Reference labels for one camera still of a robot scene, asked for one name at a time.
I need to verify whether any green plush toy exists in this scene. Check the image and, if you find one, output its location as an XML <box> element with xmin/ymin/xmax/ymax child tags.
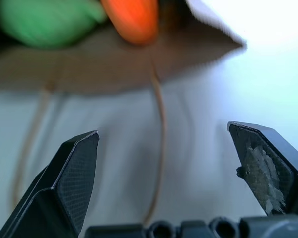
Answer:
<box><xmin>0</xmin><ymin>0</ymin><xmax>107</xmax><ymax>49</ymax></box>

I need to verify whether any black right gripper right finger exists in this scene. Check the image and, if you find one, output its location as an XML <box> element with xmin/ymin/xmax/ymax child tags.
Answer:
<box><xmin>227</xmin><ymin>121</ymin><xmax>298</xmax><ymax>216</ymax></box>

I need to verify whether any brown paper bag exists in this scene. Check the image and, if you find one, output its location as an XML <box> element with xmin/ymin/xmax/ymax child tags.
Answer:
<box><xmin>0</xmin><ymin>0</ymin><xmax>249</xmax><ymax>225</ymax></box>

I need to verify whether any orange plush toy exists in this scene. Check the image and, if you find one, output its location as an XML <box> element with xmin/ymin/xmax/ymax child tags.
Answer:
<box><xmin>100</xmin><ymin>0</ymin><xmax>160</xmax><ymax>45</ymax></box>

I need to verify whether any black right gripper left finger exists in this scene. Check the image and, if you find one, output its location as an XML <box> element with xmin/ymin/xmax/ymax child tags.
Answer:
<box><xmin>0</xmin><ymin>130</ymin><xmax>100</xmax><ymax>238</ymax></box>

